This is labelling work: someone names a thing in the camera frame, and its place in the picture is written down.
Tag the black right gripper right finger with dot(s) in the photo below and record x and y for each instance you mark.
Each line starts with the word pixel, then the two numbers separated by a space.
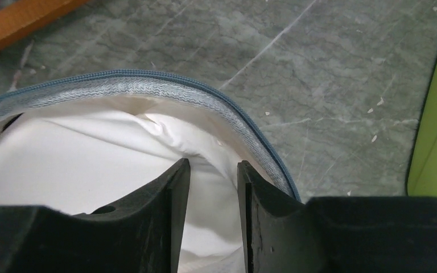
pixel 334 234

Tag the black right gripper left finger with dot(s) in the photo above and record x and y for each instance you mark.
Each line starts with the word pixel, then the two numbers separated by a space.
pixel 141 232

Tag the orange wooden desk shelf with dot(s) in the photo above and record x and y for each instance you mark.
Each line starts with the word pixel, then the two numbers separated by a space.
pixel 22 18

